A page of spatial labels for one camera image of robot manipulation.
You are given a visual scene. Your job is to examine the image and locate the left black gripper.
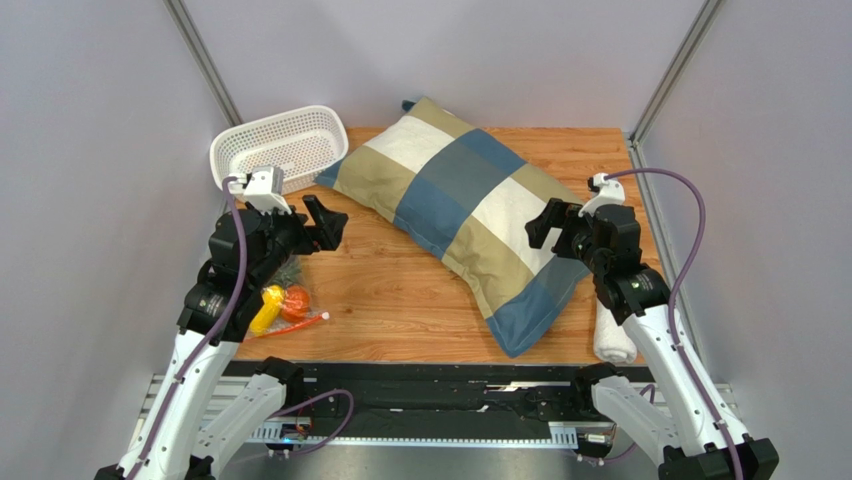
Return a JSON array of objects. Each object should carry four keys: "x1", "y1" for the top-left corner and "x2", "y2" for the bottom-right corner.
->
[{"x1": 248, "y1": 194, "x2": 348, "y2": 289}]

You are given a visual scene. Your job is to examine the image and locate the orange fake pumpkin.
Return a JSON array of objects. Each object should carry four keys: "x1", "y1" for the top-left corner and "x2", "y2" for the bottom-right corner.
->
[{"x1": 279, "y1": 285, "x2": 311, "y2": 323}]

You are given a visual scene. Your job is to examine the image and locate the yellow fake corn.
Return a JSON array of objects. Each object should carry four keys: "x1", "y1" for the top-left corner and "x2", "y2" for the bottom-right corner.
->
[{"x1": 249, "y1": 285, "x2": 285, "y2": 336}]

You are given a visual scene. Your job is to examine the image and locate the clear orange zip bag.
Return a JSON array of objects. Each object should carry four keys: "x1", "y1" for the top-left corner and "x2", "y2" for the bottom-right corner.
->
[{"x1": 247, "y1": 256, "x2": 331, "y2": 339}]

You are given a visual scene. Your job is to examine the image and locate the fake pineapple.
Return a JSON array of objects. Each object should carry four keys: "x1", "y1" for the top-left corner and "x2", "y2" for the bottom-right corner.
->
[{"x1": 269, "y1": 256, "x2": 305, "y2": 289}]

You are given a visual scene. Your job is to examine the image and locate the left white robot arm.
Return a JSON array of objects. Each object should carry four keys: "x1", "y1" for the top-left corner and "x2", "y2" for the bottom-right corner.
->
[{"x1": 95, "y1": 195, "x2": 348, "y2": 479}]

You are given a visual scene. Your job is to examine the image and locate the white plastic basket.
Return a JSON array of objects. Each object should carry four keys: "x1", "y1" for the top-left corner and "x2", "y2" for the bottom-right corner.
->
[{"x1": 209, "y1": 105, "x2": 349, "y2": 194}]

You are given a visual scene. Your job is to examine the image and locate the blue beige checked pillow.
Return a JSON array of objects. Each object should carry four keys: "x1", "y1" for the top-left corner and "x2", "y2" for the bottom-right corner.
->
[{"x1": 316, "y1": 98, "x2": 588, "y2": 358}]

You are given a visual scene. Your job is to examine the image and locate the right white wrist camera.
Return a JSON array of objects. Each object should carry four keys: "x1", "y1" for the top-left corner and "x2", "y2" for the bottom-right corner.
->
[{"x1": 579, "y1": 173, "x2": 626, "y2": 217}]

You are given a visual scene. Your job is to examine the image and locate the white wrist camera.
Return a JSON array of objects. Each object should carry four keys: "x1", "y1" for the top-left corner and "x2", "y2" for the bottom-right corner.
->
[
  {"x1": 225, "y1": 166, "x2": 292, "y2": 214},
  {"x1": 579, "y1": 173, "x2": 626, "y2": 217}
]

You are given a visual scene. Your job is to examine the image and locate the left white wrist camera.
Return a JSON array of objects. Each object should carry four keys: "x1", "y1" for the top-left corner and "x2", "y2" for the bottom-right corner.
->
[{"x1": 225, "y1": 166, "x2": 292, "y2": 214}]

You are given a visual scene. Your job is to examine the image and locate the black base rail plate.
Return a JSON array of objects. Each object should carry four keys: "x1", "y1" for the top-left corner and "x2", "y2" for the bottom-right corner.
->
[{"x1": 249, "y1": 362, "x2": 633, "y2": 459}]

